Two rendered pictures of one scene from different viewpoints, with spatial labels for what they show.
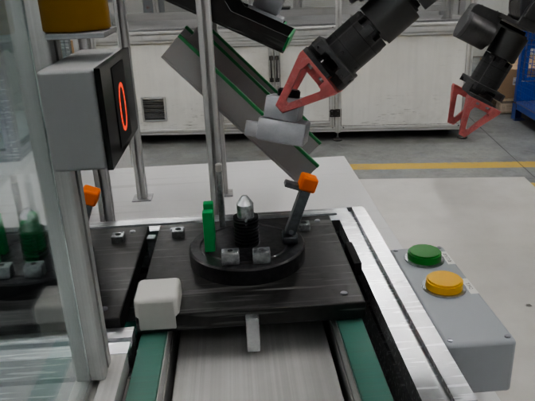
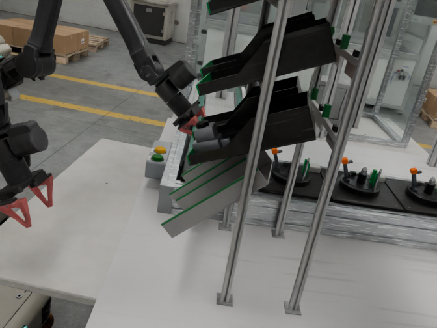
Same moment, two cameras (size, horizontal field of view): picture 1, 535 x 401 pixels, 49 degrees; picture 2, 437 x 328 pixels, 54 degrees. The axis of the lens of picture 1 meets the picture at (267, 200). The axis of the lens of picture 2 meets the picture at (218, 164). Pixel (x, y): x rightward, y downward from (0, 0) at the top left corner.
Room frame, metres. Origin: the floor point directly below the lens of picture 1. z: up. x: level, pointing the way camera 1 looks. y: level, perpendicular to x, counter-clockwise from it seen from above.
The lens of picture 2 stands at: (1.99, 0.02, 1.59)
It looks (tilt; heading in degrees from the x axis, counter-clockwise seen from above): 24 degrees down; 180
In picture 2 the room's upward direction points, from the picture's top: 9 degrees clockwise
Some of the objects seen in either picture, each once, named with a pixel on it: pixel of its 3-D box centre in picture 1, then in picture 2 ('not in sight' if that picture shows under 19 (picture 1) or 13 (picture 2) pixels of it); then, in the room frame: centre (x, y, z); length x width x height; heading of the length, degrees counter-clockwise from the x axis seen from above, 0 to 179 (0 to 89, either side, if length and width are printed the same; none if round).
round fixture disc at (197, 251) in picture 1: (247, 250); not in sight; (0.65, 0.03, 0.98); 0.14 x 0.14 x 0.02
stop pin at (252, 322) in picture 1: (252, 332); not in sight; (0.52, 0.02, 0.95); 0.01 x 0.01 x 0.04; 3
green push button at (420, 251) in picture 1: (423, 258); (157, 158); (0.64, -0.19, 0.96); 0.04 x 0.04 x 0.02
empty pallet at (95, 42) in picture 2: not in sight; (68, 39); (-5.53, -2.91, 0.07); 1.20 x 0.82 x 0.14; 92
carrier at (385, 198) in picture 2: not in sight; (362, 176); (0.62, 0.53, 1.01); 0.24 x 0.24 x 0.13; 3
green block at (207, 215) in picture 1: (208, 231); not in sight; (0.63, 0.07, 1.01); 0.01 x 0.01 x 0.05; 3
